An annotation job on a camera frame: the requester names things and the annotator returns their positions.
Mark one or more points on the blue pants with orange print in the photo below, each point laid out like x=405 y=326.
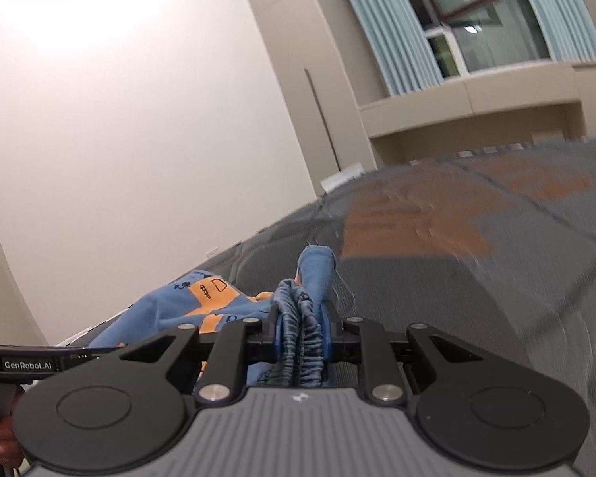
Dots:
x=179 y=308

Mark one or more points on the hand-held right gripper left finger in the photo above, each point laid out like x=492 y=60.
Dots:
x=277 y=338

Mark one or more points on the grey and orange quilted mattress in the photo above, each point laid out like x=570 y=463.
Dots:
x=477 y=268

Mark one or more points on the light blue curtain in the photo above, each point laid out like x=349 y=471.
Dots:
x=561 y=10
x=392 y=30

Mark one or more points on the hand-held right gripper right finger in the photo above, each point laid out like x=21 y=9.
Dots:
x=325 y=333

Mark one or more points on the window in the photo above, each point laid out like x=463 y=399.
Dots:
x=477 y=20

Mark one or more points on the beige wardrobe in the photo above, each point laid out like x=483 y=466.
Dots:
x=298 y=59

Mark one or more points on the beige window ledge cabinet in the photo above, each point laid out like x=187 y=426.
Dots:
x=477 y=104

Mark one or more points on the person's left hand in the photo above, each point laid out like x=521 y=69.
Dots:
x=7 y=452

